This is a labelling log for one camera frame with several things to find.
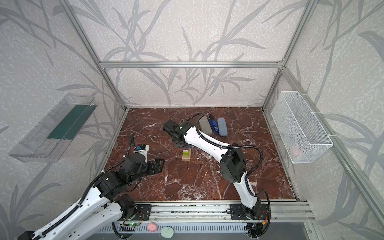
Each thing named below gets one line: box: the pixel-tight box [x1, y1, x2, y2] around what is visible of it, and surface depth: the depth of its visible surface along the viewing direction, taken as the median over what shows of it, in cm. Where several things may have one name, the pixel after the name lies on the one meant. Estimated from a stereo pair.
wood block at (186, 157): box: [182, 155, 191, 161], surface depth 92 cm
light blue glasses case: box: [217, 117, 228, 137], surface depth 107 cm
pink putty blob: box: [147, 222, 158, 232], surface depth 70 cm
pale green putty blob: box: [160, 226, 174, 239], surface depth 68 cm
